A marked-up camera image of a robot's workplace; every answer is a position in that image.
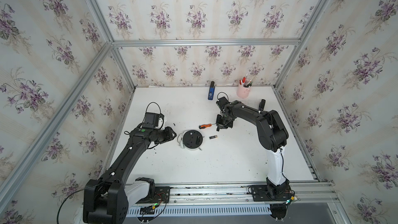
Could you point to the blue black stapler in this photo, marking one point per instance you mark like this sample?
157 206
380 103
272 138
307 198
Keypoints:
211 91

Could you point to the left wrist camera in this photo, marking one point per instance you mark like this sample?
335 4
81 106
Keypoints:
153 121

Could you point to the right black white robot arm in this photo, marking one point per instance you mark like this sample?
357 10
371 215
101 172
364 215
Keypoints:
272 135

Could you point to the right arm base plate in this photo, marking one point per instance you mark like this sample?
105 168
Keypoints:
264 193

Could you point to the aluminium frame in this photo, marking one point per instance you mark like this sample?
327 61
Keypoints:
25 165

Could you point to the pink pen cup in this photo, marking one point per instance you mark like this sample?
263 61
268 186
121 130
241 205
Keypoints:
243 91

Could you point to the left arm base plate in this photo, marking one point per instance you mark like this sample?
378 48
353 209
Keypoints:
159 195

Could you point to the orange handled screwdriver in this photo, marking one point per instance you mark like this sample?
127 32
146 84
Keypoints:
204 126

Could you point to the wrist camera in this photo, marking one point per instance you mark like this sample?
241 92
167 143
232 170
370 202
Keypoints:
153 121
222 103

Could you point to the aluminium mounting rail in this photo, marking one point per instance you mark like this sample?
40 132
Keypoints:
311 192

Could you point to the white twin bell alarm clock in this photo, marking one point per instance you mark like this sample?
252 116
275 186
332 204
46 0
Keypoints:
190 140

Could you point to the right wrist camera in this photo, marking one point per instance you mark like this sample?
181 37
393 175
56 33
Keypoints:
222 103

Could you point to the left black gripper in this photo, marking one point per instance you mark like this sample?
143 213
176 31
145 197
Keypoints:
168 135

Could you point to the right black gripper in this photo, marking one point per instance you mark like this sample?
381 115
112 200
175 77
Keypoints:
228 124

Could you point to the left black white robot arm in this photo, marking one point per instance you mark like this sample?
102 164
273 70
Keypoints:
105 199

